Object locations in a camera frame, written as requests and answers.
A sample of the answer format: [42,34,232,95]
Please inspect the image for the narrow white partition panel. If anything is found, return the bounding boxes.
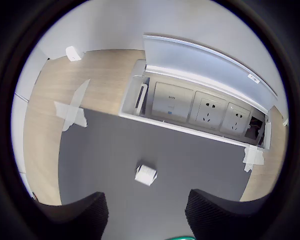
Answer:
[14,44,51,102]

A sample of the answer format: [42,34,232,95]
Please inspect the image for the small white plastic terminal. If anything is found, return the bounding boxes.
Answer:
[134,163,158,187]

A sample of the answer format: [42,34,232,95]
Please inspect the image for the white power outlet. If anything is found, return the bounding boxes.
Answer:
[188,91,227,130]
[219,102,251,137]

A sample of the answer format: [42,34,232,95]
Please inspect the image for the dark grey mat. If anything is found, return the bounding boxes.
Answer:
[57,107,253,240]

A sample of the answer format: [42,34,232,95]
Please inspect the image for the white data port panel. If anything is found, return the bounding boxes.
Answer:
[151,81,195,123]

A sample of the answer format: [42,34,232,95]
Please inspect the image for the crossed white tape strips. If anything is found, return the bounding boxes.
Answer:
[53,78,91,133]

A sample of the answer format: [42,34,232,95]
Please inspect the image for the silver cable duct box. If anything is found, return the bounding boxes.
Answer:
[118,59,274,151]

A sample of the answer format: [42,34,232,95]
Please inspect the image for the long white tape piece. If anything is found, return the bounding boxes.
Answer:
[242,146,265,173]

